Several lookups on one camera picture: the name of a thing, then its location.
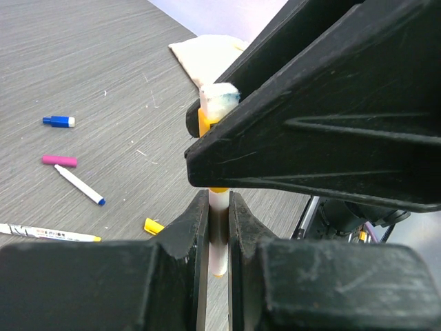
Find white pen yellow end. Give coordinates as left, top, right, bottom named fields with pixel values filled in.
left=208, top=188, right=229, bottom=277

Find yellow pen cap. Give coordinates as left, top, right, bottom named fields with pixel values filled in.
left=143, top=218, right=165, bottom=235

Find blue white pen cap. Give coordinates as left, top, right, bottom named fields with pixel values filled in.
left=42, top=116, right=75, bottom=128

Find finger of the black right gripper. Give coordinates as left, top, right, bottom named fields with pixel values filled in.
left=185, top=1, right=440, bottom=212
left=185, top=0, right=366, bottom=139

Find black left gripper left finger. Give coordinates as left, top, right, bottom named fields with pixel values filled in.
left=151, top=190, right=209, bottom=330

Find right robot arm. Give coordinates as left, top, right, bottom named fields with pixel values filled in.
left=185, top=1, right=440, bottom=238

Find white marker blue end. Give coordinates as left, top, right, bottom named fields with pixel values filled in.
left=54, top=164, right=105, bottom=206

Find purple pen cap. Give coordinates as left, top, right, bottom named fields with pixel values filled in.
left=41, top=154, right=78, bottom=168

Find beige cloth bag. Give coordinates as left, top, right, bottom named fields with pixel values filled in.
left=168, top=34, right=249, bottom=88

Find white marker orange tip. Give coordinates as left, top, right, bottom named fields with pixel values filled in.
left=1, top=223, right=101, bottom=242

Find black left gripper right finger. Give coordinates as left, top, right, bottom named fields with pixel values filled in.
left=228, top=192, right=276, bottom=330

